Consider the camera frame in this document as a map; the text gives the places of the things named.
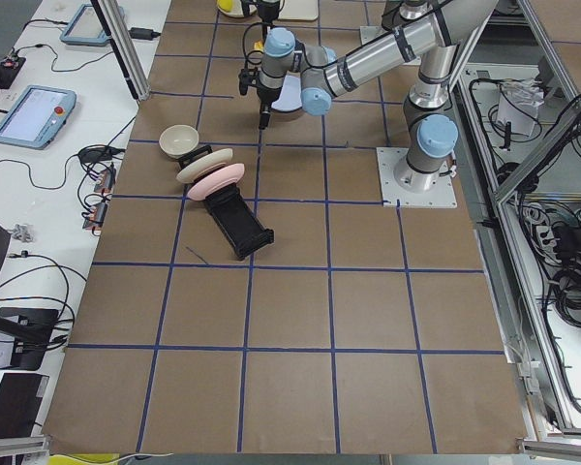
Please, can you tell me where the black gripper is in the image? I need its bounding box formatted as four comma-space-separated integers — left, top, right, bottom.
257, 80, 282, 129

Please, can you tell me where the blue plate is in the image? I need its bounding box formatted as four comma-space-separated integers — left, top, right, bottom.
272, 75, 302, 112

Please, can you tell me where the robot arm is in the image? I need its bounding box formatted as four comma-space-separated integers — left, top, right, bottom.
240, 0, 497, 193
256, 0, 282, 24

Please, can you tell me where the cream plate in rack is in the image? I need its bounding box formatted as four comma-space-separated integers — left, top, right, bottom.
176, 148, 233, 184

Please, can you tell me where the pink plate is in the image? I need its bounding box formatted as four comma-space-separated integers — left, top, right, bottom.
187, 163, 245, 202

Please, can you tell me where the cream plate with lemon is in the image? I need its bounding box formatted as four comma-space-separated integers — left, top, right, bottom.
218, 0, 257, 18

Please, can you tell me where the cream bowl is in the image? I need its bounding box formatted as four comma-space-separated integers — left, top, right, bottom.
159, 124, 199, 159

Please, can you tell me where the yellow lemon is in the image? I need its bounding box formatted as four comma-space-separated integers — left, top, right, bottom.
217, 0, 233, 15

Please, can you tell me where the black dish rack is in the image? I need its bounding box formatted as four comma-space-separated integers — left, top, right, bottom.
177, 145, 274, 260

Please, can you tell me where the black power adapter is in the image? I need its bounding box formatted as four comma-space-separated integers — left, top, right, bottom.
129, 27, 161, 41

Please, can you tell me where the far teach pendant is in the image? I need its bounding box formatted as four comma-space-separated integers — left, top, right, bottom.
60, 3, 109, 47

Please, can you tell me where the teach pendant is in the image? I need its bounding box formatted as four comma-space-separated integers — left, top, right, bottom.
0, 85, 77, 150
60, 3, 109, 47

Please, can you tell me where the near teach pendant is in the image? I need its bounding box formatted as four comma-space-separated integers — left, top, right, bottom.
0, 85, 77, 150

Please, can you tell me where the black monitor stand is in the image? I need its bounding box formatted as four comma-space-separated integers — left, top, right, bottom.
0, 226, 58, 371

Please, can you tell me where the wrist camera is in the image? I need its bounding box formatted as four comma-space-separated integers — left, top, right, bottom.
238, 67, 259, 96

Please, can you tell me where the aluminium frame post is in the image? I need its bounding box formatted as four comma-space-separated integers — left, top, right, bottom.
91, 0, 151, 102

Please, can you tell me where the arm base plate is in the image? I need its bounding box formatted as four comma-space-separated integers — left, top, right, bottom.
376, 147, 457, 209

